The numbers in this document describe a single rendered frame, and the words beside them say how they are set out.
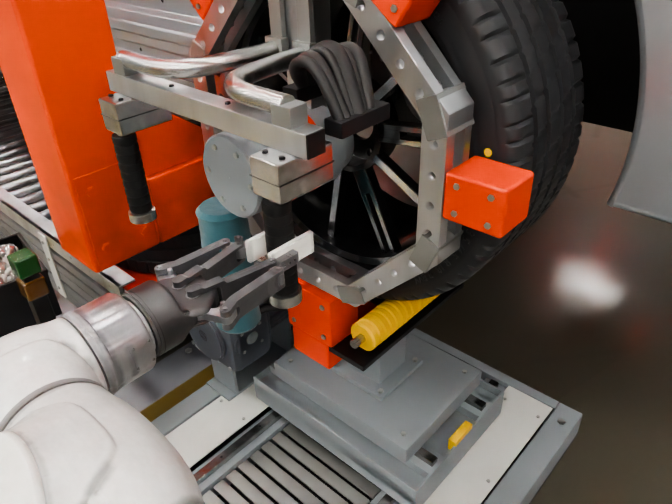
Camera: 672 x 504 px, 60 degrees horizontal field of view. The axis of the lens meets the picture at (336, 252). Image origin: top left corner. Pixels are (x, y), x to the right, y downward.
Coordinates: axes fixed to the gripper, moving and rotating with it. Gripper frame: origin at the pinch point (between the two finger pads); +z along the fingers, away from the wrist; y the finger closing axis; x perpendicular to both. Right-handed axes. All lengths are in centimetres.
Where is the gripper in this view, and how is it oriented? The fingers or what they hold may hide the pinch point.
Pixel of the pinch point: (280, 246)
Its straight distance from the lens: 72.3
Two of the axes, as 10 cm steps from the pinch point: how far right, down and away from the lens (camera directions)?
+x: -0.3, -8.4, -5.4
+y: 7.4, 3.5, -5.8
